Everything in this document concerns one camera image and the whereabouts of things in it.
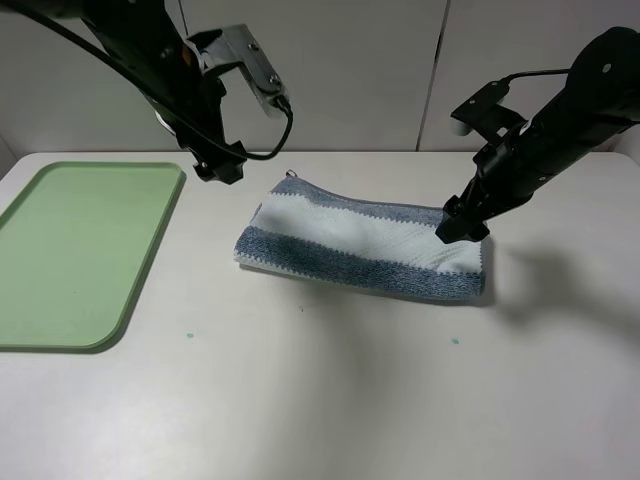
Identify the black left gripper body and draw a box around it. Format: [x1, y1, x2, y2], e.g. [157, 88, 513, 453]
[149, 64, 233, 155]

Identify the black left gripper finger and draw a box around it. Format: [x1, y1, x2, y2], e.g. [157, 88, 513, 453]
[193, 141, 247, 184]

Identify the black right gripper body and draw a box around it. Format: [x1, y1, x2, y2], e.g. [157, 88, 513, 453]
[472, 127, 538, 210]

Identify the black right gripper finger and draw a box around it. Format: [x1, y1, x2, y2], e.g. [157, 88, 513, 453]
[436, 195, 489, 244]

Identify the blue white striped towel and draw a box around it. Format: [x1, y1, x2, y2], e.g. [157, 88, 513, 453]
[234, 172, 486, 303]

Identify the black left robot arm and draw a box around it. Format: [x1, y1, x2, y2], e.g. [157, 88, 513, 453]
[1, 1, 246, 185]

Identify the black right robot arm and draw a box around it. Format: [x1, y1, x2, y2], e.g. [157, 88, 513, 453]
[436, 27, 639, 244]

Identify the green plastic tray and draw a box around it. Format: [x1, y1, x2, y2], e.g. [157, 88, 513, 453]
[1, 162, 186, 352]

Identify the black left camera cable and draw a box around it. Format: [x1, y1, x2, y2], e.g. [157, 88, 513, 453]
[19, 0, 295, 162]

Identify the black camera cable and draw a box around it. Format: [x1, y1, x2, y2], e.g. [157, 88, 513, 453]
[19, 0, 295, 162]
[504, 68, 571, 86]

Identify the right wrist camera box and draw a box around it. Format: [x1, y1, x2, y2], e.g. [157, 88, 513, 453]
[451, 79, 525, 146]

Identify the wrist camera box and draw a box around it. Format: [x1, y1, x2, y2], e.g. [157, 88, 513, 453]
[451, 79, 525, 146]
[186, 24, 291, 117]

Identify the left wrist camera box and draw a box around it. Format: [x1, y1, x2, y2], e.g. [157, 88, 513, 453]
[186, 24, 291, 117]

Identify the black right camera cable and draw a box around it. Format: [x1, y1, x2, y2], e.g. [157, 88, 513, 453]
[504, 68, 571, 86]

